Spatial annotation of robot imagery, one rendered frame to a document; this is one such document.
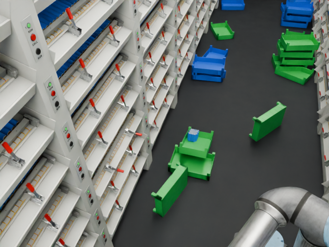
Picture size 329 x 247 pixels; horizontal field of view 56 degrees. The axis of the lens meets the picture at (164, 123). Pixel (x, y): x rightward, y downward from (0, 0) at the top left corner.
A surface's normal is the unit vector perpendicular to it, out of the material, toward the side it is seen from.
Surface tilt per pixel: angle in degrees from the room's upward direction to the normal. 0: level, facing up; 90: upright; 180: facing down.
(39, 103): 90
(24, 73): 90
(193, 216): 0
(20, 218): 22
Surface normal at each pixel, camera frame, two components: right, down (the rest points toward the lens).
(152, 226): -0.04, -0.72
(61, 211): 0.33, -0.59
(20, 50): -0.29, 0.67
